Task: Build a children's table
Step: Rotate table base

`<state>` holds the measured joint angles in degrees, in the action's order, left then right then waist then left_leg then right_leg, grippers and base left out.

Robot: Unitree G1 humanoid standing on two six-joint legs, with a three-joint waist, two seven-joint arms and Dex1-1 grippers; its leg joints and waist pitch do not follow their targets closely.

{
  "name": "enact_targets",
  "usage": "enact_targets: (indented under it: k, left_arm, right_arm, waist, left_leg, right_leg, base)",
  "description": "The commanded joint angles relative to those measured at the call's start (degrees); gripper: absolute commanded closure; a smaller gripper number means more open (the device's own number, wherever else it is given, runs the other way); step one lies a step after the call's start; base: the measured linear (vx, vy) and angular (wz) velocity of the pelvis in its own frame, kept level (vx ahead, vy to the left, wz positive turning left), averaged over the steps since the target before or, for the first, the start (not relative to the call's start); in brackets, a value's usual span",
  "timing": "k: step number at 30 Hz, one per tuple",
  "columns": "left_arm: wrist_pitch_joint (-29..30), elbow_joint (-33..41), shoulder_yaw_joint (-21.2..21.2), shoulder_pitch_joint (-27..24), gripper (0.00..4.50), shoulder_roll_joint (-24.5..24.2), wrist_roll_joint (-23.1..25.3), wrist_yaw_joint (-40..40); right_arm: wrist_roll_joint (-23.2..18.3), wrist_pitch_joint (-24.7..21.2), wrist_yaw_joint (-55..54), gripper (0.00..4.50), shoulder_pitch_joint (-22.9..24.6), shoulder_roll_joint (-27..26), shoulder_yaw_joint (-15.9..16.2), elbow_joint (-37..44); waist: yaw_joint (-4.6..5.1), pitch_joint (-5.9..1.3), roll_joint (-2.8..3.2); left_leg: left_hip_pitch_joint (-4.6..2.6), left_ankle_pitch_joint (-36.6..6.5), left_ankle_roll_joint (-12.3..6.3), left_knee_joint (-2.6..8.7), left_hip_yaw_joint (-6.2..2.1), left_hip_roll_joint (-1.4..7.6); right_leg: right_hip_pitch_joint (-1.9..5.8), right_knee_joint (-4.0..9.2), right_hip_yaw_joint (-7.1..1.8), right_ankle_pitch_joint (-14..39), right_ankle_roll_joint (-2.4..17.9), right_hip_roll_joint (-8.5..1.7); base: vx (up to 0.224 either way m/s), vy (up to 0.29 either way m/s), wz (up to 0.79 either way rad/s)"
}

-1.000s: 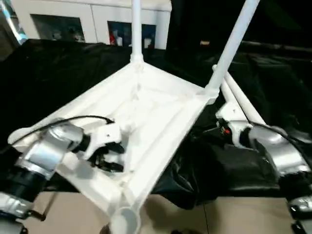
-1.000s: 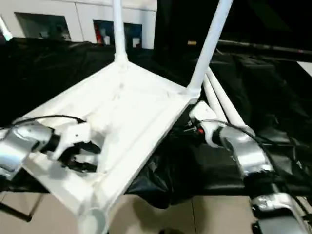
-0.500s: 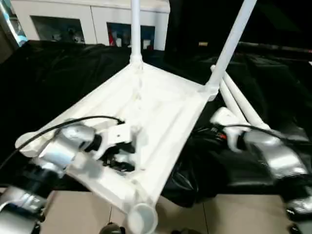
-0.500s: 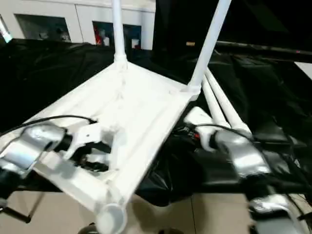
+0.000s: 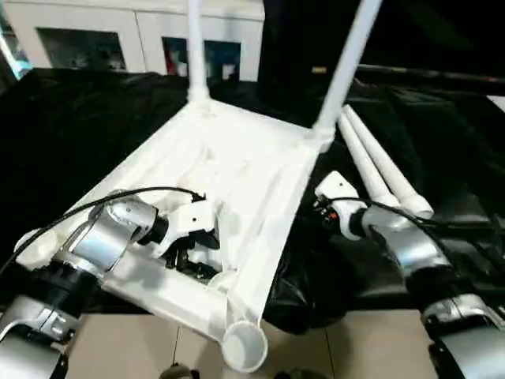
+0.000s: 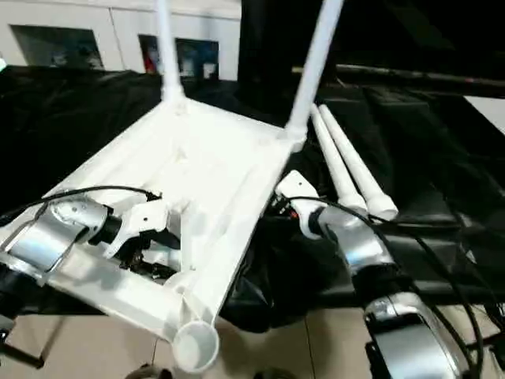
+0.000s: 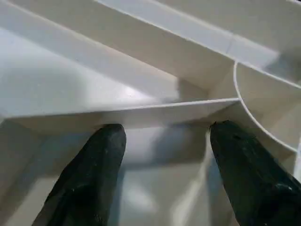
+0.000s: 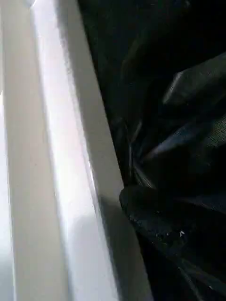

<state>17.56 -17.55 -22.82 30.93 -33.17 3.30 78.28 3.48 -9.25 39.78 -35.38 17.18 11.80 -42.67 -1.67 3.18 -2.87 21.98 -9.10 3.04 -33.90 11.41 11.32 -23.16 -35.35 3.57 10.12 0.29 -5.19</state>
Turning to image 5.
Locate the black metal rod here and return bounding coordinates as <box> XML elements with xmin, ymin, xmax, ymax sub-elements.
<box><xmin>312</xmin><ymin>65</ymin><xmax>505</xmax><ymax>86</ymax></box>

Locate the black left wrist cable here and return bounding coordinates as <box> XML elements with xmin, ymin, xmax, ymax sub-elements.
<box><xmin>0</xmin><ymin>186</ymin><xmax>208</xmax><ymax>273</ymax></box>

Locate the black plastic mat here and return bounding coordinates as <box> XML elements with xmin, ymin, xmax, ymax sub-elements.
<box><xmin>0</xmin><ymin>67</ymin><xmax>505</xmax><ymax>336</ymax></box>

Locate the white plastic table top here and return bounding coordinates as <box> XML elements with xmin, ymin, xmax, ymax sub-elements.
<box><xmin>14</xmin><ymin>99</ymin><xmax>337</xmax><ymax>373</ymax></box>

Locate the white plastic table leg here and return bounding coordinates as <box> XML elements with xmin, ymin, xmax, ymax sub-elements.
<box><xmin>312</xmin><ymin>0</ymin><xmax>384</xmax><ymax>141</ymax></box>
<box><xmin>344</xmin><ymin>105</ymin><xmax>435</xmax><ymax>220</ymax></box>
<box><xmin>186</xmin><ymin>0</ymin><xmax>212</xmax><ymax>105</ymax></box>
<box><xmin>338</xmin><ymin>111</ymin><xmax>402</xmax><ymax>208</ymax></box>

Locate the white glass-door cabinet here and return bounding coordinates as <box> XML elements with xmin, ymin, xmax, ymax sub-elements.
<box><xmin>0</xmin><ymin>0</ymin><xmax>265</xmax><ymax>81</ymax></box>

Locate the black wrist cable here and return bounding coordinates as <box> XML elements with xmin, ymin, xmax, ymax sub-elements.
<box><xmin>335</xmin><ymin>197</ymin><xmax>505</xmax><ymax>238</ymax></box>
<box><xmin>0</xmin><ymin>186</ymin><xmax>208</xmax><ymax>273</ymax></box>

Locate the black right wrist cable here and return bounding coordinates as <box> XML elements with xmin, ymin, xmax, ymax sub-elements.
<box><xmin>335</xmin><ymin>197</ymin><xmax>505</xmax><ymax>238</ymax></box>

